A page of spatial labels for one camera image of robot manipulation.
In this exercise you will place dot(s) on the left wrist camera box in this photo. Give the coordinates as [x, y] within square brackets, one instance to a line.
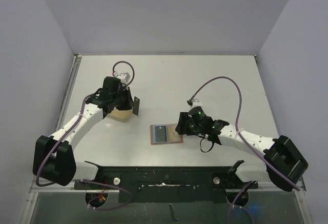
[123, 77]

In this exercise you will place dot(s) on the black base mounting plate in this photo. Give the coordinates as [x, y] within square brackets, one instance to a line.
[167, 184]

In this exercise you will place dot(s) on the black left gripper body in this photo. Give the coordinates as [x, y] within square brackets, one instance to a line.
[118, 97]

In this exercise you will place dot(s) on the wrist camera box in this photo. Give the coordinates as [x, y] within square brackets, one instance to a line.
[194, 103]
[123, 77]

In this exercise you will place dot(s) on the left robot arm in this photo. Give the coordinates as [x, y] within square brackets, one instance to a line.
[54, 158]

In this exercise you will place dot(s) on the tan leather card holder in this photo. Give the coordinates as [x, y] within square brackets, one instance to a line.
[152, 135]

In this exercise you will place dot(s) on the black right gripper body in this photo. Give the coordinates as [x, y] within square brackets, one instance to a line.
[183, 124]

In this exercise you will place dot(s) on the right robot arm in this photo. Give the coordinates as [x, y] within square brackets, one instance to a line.
[284, 164]

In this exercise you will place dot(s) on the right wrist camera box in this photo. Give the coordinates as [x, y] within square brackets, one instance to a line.
[194, 103]

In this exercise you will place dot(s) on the gold credit card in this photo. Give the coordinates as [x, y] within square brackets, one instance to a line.
[173, 136]

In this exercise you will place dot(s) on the wooden card tray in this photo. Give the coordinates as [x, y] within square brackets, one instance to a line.
[121, 115]

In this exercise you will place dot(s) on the black VIP credit card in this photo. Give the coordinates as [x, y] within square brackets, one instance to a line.
[160, 134]

